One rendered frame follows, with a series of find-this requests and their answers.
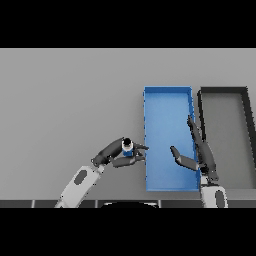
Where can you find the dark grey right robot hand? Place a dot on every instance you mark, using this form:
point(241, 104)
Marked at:
point(203, 155)

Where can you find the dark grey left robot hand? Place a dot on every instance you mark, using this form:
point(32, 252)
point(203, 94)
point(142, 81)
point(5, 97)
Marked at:
point(111, 150)

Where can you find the blue pipe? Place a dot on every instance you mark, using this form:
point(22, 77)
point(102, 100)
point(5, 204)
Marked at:
point(127, 147)

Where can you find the dark grey bin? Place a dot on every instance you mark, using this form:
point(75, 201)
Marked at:
point(226, 133)

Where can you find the blue bin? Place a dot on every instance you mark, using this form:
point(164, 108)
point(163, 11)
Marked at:
point(168, 140)

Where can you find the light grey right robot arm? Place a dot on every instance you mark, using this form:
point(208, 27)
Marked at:
point(213, 196)

